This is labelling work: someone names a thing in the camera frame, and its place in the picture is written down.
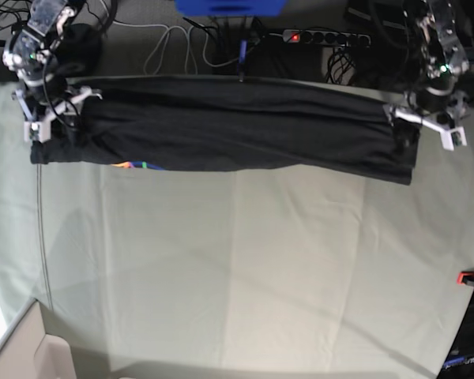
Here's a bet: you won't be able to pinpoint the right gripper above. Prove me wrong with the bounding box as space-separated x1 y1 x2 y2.
27 78 91 142

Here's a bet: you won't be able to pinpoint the black round base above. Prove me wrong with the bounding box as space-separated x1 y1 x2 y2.
55 24 103 77

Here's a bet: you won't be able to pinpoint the light green table cloth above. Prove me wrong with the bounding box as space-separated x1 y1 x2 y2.
0 84 474 378

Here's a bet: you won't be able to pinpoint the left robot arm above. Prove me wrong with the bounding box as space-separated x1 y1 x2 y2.
383 1 469 151

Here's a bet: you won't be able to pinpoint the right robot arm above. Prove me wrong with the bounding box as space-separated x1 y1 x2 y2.
2 1 96 143

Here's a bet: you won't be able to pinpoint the blue box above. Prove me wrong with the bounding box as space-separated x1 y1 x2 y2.
175 0 286 17

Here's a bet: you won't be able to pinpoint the white cable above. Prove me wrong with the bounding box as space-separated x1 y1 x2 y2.
114 21 246 75

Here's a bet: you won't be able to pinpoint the dark grey t-shirt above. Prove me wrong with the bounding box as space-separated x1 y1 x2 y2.
30 77 419 185

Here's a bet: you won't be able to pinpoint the beige table frame corner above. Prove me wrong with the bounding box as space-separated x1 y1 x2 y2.
0 298 77 379

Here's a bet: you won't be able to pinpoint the black equipment boxes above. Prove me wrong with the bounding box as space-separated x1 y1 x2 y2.
343 0 412 32

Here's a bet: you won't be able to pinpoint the black power strip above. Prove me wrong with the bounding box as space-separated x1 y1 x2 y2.
282 29 372 48

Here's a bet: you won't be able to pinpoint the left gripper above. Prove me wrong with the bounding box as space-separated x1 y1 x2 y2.
390 87 458 152

